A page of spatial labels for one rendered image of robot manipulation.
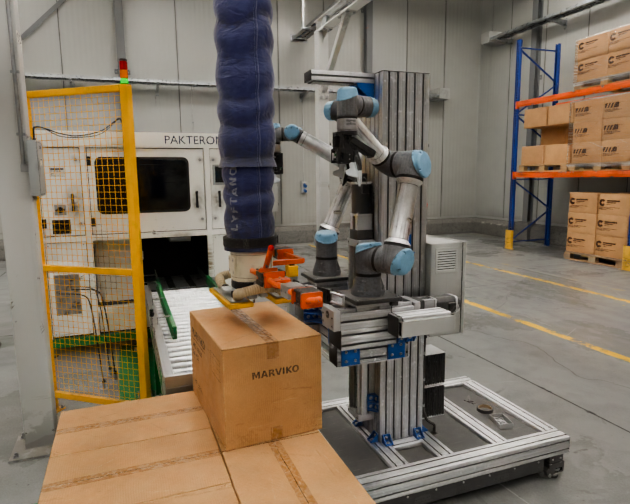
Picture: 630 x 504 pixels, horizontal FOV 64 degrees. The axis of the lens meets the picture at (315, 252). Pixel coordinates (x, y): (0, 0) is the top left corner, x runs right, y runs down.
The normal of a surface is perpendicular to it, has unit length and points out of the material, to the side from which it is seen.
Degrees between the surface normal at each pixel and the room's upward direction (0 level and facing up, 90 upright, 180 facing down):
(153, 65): 90
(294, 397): 90
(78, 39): 90
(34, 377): 90
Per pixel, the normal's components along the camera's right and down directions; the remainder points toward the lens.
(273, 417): 0.42, 0.13
